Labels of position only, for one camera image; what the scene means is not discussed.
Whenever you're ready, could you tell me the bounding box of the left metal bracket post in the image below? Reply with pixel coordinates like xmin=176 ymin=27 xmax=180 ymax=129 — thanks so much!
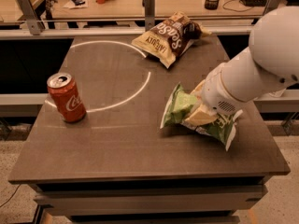
xmin=17 ymin=0 xmax=45 ymax=35

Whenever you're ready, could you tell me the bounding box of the black floor cable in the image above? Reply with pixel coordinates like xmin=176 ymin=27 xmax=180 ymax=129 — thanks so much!
xmin=0 ymin=184 xmax=21 ymax=209

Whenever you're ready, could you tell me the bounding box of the brown and yellow chip bag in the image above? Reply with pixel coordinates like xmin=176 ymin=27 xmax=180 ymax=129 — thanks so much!
xmin=132 ymin=12 xmax=211 ymax=68

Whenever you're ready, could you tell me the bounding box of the green jalapeno chip bag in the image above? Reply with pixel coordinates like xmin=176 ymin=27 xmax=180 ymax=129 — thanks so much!
xmin=160 ymin=83 xmax=243 ymax=151

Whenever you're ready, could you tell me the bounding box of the middle metal bracket post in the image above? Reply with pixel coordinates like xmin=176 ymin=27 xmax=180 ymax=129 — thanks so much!
xmin=143 ymin=0 xmax=155 ymax=31

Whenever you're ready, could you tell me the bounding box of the black mesh cup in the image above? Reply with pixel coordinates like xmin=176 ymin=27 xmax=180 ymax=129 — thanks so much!
xmin=205 ymin=0 xmax=220 ymax=10

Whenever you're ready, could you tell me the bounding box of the red Coca-Cola can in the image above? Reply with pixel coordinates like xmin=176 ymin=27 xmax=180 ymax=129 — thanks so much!
xmin=47 ymin=73 xmax=86 ymax=123

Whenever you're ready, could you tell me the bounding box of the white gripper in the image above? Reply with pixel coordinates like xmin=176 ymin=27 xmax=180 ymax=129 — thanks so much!
xmin=185 ymin=63 xmax=245 ymax=126

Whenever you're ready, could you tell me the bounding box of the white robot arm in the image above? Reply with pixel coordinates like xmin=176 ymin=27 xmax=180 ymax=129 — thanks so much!
xmin=185 ymin=7 xmax=299 ymax=126

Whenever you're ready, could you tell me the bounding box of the black cable on desk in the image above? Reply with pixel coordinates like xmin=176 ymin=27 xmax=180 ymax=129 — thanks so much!
xmin=221 ymin=0 xmax=255 ymax=13

